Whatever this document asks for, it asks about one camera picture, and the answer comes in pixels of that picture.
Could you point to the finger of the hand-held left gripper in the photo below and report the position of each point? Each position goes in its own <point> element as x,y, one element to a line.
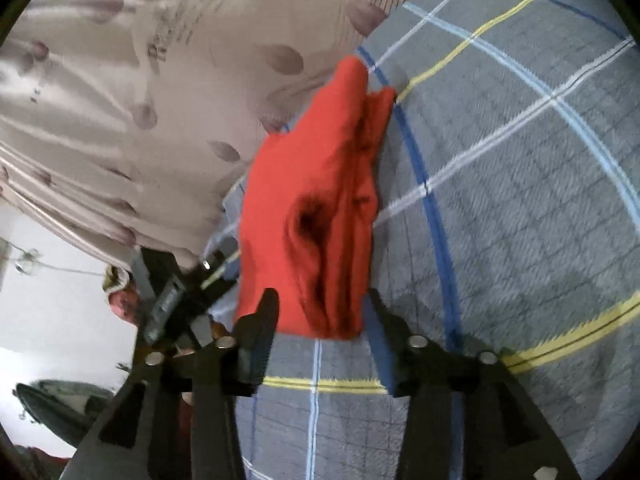
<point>220,270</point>

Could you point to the hanging light fixture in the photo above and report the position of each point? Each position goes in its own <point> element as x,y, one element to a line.
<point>27,260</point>

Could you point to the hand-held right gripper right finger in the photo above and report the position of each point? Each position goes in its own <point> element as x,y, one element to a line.
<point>382,355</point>

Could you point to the beige leaf-print curtain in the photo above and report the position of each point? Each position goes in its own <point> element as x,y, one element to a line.
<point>125,85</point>

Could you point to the dark green object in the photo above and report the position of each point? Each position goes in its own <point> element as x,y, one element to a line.
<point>55,405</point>

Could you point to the red knitted sweater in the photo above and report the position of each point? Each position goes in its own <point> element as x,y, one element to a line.
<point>310,175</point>

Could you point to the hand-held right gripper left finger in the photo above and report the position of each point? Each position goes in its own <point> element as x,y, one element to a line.
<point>255,340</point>

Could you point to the grey plaid bed sheet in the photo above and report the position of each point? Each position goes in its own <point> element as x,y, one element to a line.
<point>500,185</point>

